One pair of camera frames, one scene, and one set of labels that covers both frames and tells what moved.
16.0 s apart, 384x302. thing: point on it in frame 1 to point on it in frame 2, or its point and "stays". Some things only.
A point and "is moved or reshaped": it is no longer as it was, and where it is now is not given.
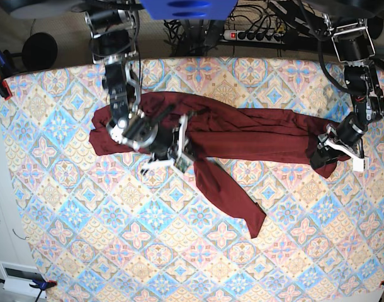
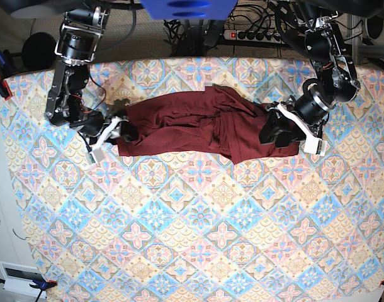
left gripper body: (172, 145) to (96, 134)
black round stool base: (39, 51) stays
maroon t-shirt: (191, 130) is moved or reshaped
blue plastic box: (188, 9) stays
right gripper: (355, 151) to (284, 134)
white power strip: (236, 34) stays
